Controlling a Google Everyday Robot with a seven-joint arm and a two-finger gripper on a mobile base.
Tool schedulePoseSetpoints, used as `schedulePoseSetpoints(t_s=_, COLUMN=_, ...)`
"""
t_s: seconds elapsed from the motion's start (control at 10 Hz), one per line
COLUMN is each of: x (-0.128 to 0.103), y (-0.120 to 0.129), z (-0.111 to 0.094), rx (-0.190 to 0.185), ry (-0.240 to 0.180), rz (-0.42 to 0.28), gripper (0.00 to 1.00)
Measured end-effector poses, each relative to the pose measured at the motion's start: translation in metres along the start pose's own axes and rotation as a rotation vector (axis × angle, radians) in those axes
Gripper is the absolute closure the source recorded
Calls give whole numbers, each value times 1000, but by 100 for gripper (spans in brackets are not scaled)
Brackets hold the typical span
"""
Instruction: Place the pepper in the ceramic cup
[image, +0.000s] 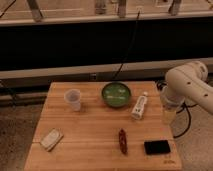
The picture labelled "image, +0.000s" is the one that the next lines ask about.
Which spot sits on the white tube bottle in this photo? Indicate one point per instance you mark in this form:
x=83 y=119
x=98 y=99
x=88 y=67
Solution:
x=139 y=107

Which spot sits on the green bowl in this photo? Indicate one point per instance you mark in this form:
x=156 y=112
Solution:
x=116 y=94

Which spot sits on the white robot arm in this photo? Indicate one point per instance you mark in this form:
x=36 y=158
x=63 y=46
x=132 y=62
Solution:
x=186 y=81

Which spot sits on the black rectangular sponge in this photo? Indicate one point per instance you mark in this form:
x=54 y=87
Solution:
x=157 y=147

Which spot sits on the dark red pepper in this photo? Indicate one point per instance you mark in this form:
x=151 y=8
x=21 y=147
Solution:
x=123 y=142

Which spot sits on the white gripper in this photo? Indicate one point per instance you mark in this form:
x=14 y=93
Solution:
x=171 y=101

